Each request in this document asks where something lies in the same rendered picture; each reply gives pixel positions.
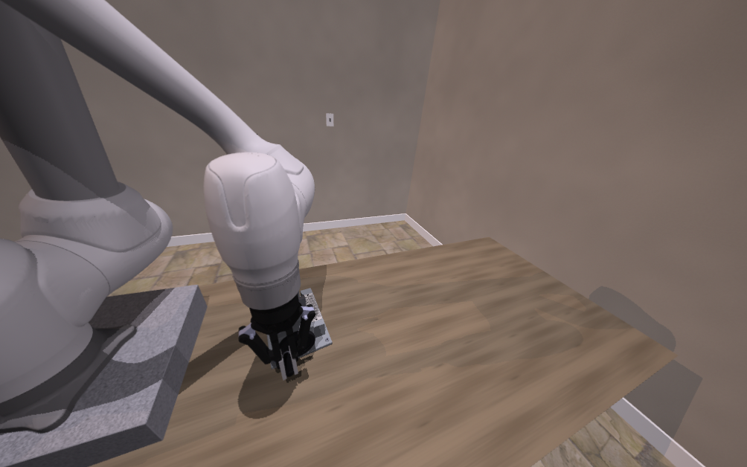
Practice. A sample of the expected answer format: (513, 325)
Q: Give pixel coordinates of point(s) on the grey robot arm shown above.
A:
(85, 234)

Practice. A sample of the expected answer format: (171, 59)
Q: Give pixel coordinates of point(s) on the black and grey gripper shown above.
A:
(269, 318)

